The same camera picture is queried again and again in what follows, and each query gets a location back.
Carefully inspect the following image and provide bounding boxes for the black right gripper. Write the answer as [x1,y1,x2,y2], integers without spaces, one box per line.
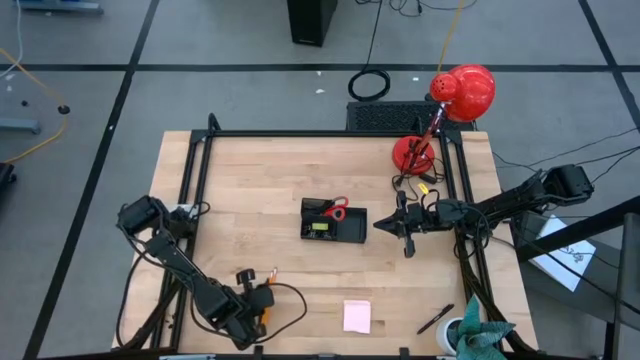
[373,189,444,260]

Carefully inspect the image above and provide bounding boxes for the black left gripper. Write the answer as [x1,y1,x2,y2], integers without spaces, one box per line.
[236,268,276,338]

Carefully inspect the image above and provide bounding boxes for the black mesh desk organizer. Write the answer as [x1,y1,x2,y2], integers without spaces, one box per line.
[299,196,369,245]

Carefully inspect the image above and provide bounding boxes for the red-handled scissors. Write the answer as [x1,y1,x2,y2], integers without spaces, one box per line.
[319,195,351,223]

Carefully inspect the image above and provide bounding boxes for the pink sticky note pad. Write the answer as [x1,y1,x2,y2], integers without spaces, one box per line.
[342,298,373,335]

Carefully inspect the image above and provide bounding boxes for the black pen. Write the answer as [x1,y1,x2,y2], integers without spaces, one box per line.
[416,302,456,336]

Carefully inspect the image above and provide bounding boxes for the black perforated crate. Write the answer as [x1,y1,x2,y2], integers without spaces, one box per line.
[345,99,477,134]

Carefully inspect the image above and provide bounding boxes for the white cup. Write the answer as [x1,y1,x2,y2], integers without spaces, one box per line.
[435,315,466,357]

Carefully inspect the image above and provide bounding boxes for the red desk lamp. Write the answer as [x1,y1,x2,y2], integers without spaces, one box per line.
[391,62,498,177]

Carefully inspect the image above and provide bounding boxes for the white paper sheet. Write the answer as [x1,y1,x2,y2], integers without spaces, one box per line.
[528,214,598,293]

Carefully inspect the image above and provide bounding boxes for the black stand beam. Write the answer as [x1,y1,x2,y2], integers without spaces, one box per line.
[514,194,640,360]

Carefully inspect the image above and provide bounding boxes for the black computer tower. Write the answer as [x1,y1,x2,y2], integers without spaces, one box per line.
[285,0,339,48]

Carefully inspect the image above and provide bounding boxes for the black caster base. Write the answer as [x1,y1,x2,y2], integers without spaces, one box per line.
[0,162,18,199]

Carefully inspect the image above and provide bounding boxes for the grey desk foot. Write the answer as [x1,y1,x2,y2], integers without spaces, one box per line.
[0,116,43,136]

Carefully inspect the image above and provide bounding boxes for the blue-grey desk foot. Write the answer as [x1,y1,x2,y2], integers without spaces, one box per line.
[18,0,105,16]

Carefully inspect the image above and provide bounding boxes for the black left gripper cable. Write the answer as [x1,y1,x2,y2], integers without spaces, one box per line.
[189,281,309,347]

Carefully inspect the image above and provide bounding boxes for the black lamp power cable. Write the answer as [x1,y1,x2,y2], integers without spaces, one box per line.
[391,157,447,203]

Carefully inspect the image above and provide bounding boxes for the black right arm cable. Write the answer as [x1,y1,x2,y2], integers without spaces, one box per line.
[451,202,495,262]

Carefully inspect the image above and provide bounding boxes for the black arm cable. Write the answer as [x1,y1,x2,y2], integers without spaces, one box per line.
[115,249,156,349]
[451,202,495,262]

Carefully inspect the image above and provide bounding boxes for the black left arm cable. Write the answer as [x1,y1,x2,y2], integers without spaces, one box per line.
[115,249,156,349]

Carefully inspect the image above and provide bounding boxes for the coiled black cable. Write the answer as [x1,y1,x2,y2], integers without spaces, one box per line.
[346,0,393,103]

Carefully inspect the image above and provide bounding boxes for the yellow hanging cable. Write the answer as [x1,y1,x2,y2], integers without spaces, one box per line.
[436,0,469,74]
[0,47,71,165]

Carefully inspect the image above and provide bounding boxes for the black floor cable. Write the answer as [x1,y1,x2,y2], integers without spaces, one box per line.
[492,127,640,169]

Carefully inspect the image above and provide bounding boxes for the black cable bundle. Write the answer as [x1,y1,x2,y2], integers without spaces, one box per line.
[354,0,479,19]

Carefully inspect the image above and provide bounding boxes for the white cable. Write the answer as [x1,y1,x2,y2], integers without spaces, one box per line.
[0,0,24,80]

